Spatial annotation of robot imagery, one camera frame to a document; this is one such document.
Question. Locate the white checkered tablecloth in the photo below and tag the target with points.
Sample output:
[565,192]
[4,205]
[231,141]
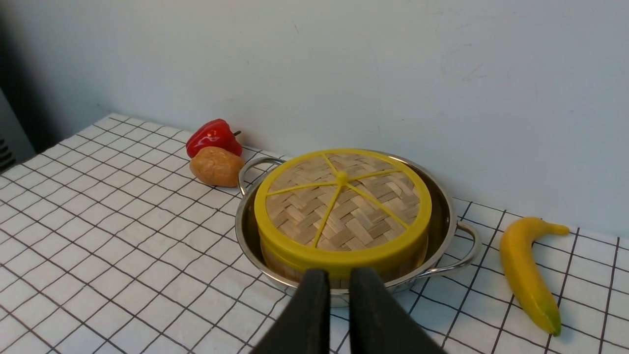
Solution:
[109,246]

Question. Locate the red bell pepper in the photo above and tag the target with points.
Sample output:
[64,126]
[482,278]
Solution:
[215,133]

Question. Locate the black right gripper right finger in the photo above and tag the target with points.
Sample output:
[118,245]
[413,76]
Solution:
[378,324]

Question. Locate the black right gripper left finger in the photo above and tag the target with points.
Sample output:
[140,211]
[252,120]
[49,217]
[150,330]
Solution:
[304,325]

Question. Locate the stainless steel pot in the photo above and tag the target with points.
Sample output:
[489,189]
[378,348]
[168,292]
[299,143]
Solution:
[453,245]

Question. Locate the bamboo steamer basket yellow rim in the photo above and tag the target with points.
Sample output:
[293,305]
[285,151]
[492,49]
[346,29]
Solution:
[403,269]

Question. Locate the yellow banana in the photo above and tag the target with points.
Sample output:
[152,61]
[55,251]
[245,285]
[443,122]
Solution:
[522,273]

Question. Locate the woven bamboo lid yellow rim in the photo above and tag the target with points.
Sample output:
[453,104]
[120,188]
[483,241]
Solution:
[340,209]

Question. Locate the brown potato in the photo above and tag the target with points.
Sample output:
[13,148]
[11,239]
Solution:
[216,166]

